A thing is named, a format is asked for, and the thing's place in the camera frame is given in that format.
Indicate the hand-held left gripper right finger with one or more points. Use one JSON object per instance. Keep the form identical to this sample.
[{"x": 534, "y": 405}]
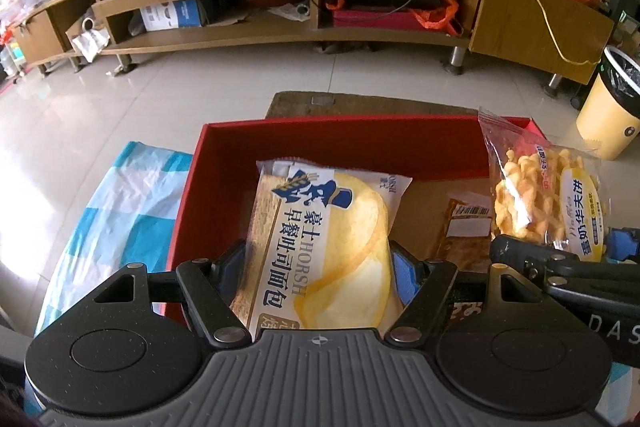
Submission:
[{"x": 405, "y": 279}]

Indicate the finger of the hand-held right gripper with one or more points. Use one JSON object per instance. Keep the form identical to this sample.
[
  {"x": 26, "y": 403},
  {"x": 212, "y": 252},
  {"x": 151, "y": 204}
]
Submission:
[
  {"x": 625, "y": 247},
  {"x": 530, "y": 257}
]

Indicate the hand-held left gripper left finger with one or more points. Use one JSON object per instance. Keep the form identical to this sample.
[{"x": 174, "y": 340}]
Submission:
[{"x": 235, "y": 264}]

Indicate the clear waffle packet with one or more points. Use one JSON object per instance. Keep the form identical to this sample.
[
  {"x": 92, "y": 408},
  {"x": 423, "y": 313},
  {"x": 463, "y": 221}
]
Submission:
[{"x": 530, "y": 192}]

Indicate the orange bread packet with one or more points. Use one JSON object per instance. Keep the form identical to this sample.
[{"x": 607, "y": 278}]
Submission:
[{"x": 460, "y": 232}]

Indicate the yellow toast bread packet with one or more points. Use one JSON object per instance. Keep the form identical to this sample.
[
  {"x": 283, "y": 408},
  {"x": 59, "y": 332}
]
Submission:
[{"x": 325, "y": 257}]

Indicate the red cardboard box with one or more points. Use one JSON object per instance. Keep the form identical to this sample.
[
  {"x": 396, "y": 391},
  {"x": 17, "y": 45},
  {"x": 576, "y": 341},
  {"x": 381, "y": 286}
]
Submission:
[{"x": 350, "y": 147}]

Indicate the yellow trash bin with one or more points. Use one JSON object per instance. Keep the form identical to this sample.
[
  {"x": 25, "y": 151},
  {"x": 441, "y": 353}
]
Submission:
[{"x": 607, "y": 122}]

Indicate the blue white checkered cloth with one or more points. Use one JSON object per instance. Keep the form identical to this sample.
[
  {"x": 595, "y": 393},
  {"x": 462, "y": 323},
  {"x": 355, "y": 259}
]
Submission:
[{"x": 115, "y": 217}]

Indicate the brown low table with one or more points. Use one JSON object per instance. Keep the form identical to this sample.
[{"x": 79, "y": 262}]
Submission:
[{"x": 375, "y": 104}]

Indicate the wooden television stand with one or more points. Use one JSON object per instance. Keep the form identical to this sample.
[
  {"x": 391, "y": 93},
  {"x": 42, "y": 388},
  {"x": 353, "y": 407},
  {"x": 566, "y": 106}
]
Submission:
[{"x": 525, "y": 22}]

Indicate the blue white carton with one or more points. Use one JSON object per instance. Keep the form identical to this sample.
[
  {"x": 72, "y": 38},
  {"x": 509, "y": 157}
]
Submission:
[{"x": 175, "y": 14}]

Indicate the red flat box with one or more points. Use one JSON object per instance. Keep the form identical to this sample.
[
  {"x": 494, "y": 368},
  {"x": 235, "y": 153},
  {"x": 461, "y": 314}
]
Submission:
[{"x": 370, "y": 21}]

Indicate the white storage cart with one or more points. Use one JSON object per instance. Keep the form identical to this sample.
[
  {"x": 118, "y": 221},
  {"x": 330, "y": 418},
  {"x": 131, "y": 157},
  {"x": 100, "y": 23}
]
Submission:
[{"x": 12, "y": 52}]

